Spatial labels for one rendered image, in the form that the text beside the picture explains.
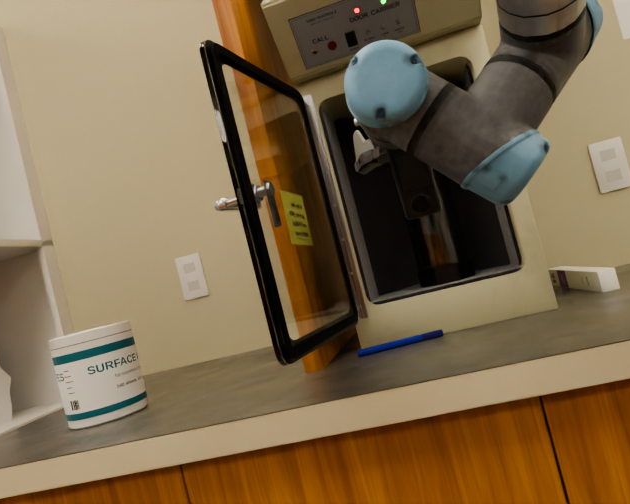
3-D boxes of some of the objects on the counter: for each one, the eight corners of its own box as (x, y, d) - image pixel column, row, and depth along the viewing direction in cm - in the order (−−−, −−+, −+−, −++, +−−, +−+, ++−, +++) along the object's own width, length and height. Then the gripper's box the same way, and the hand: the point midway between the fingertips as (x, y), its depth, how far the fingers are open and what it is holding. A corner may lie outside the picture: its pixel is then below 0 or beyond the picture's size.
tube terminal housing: (375, 329, 118) (287, -14, 121) (531, 294, 111) (434, -69, 115) (360, 352, 94) (250, -80, 97) (560, 308, 87) (434, -154, 90)
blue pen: (358, 356, 90) (356, 350, 90) (442, 335, 89) (440, 328, 89) (358, 357, 88) (357, 351, 89) (444, 336, 88) (442, 329, 88)
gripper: (466, 48, 62) (457, 95, 82) (304, 100, 66) (333, 134, 85) (486, 122, 62) (473, 152, 81) (322, 170, 65) (347, 187, 85)
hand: (406, 161), depth 83 cm, fingers open, 14 cm apart
